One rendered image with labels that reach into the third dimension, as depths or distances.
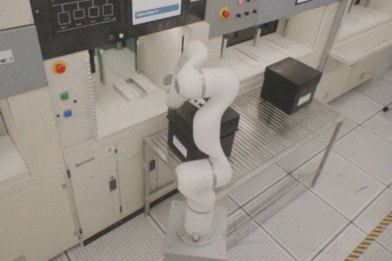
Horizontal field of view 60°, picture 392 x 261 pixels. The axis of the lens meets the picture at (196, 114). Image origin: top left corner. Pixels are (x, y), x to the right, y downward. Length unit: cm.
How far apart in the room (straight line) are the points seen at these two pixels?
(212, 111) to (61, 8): 73
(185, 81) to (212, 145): 27
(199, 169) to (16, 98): 82
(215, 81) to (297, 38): 214
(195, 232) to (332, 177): 188
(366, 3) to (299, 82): 235
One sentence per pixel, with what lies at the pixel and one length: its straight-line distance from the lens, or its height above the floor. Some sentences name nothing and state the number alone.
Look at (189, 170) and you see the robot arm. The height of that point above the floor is 118.
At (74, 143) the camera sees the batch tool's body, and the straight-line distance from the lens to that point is 188.
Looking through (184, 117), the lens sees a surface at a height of 106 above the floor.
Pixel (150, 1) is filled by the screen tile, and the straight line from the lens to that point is 170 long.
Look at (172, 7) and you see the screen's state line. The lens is 179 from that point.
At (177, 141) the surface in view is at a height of 86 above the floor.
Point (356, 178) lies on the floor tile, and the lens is 334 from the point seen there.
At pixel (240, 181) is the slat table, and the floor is 76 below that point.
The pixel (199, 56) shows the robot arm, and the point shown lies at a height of 158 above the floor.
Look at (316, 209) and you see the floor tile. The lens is 294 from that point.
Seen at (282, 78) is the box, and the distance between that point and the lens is 235.
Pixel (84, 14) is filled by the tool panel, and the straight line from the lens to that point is 156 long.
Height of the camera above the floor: 214
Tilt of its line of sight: 37 degrees down
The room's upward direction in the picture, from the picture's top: 6 degrees clockwise
